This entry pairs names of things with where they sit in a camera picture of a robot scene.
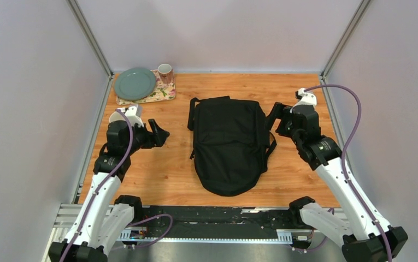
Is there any black backpack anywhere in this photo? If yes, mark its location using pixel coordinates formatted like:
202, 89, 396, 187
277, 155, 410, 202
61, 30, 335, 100
187, 96, 277, 197

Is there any grey-green plate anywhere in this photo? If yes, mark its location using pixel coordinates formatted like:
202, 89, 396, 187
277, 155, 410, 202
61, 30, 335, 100
114, 67, 157, 101

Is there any yellow mug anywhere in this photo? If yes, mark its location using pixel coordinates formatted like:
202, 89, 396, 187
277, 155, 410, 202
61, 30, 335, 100
109, 108, 127, 123

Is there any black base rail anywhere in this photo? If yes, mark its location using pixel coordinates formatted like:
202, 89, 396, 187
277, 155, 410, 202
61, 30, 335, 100
108, 205, 325, 250

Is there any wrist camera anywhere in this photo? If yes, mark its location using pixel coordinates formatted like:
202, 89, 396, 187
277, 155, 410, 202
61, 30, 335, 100
125, 104, 144, 127
293, 88, 317, 108

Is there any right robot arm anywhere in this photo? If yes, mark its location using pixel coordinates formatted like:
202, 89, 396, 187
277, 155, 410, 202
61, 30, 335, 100
266, 102, 408, 261

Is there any brown patterned mug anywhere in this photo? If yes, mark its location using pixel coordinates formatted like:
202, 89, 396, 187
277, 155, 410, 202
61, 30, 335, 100
157, 63, 174, 84

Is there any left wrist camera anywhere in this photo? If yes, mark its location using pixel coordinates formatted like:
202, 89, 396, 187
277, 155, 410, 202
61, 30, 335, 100
125, 104, 144, 127

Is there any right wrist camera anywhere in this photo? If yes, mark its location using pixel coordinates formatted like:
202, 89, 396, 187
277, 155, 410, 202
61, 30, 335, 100
293, 88, 317, 108

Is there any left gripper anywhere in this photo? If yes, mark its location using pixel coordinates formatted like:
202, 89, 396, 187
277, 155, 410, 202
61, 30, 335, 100
123, 119, 169, 156

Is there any floral tray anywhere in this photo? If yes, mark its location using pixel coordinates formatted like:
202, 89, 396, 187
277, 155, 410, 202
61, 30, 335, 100
113, 69, 176, 105

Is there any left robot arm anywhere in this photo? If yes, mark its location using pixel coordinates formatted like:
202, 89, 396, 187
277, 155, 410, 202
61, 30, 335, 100
48, 119, 170, 261

